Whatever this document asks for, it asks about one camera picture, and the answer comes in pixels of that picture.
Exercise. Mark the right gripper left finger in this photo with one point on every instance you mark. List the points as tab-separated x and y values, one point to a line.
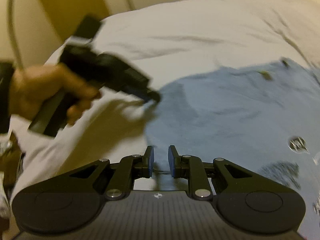
124	174

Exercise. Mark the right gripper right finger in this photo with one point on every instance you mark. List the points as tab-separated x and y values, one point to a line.
192	169

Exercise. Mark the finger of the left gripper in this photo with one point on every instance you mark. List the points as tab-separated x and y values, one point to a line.
149	95

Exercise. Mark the blue printed t-shirt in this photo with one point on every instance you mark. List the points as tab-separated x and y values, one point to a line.
264	118

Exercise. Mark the person's left hand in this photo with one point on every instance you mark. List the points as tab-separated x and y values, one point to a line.
30	87

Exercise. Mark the white duvet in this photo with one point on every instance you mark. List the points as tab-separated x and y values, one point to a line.
115	126

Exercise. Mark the cream wardrobe cabinet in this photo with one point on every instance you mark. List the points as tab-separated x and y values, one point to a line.
87	0

